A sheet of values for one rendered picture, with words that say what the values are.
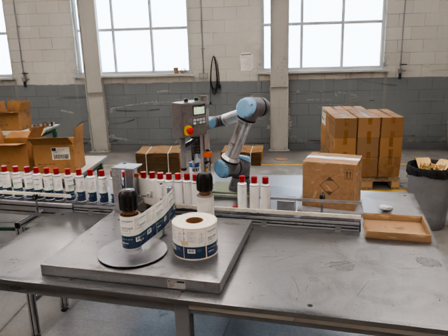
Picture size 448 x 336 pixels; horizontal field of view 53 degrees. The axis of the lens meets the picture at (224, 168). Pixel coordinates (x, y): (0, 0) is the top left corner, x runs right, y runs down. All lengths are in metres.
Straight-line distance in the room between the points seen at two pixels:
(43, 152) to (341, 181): 2.48
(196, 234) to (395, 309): 0.82
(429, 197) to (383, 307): 2.95
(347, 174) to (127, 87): 6.07
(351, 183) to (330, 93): 5.40
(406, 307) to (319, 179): 1.04
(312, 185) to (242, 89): 5.34
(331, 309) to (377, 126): 4.24
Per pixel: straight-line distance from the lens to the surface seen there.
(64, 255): 2.18
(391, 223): 2.57
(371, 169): 5.91
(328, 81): 7.91
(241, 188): 2.45
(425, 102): 8.31
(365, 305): 1.81
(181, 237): 1.96
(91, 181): 2.78
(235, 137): 2.70
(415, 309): 1.84
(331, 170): 2.60
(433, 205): 4.71
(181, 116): 2.46
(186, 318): 1.89
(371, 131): 5.80
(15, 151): 4.22
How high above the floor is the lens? 1.76
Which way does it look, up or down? 15 degrees down
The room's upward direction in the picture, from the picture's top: 2 degrees counter-clockwise
